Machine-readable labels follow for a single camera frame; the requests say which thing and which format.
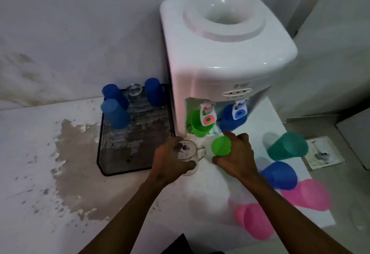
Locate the person's right hand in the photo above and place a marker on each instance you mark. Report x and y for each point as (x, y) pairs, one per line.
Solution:
(241, 158)

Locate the person's left hand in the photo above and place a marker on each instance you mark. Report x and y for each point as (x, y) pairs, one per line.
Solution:
(163, 164)

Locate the person's left fingers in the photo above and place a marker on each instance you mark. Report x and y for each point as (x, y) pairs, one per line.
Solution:
(186, 168)

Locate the person's right thumb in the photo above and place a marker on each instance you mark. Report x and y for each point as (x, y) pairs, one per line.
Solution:
(221, 161)

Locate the green plastic cup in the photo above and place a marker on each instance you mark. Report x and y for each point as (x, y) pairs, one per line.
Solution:
(197, 126)
(221, 146)

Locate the clear glass mug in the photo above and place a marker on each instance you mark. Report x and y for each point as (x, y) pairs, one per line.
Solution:
(188, 151)

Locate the person's left forearm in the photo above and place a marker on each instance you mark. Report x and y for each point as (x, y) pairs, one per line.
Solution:
(124, 222)

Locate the person's right forearm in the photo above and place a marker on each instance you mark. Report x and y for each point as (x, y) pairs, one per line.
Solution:
(289, 219)

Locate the blue plastic cup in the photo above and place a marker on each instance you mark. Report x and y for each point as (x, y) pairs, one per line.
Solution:
(115, 115)
(154, 92)
(280, 175)
(114, 93)
(227, 122)

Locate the red dispenser tap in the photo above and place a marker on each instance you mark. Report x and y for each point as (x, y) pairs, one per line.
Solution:
(208, 115)

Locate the black mesh tray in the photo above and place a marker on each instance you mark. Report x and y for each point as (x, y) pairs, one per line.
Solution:
(144, 144)

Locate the blue dispenser tap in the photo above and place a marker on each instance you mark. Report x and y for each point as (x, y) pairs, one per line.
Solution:
(240, 111)

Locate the teal plastic cup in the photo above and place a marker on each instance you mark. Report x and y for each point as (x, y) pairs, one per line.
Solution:
(287, 146)

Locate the pink plastic cup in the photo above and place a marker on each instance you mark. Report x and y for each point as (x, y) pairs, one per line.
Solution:
(310, 195)
(257, 222)

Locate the clear drinking glass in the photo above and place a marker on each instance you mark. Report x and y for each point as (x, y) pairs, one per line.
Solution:
(135, 92)

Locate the grey power plug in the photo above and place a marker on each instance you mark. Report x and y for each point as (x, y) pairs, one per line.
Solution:
(322, 156)

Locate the white water dispenser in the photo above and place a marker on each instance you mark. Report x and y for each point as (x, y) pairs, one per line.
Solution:
(231, 60)

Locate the white wall socket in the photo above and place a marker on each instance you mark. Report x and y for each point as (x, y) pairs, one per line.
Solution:
(326, 146)

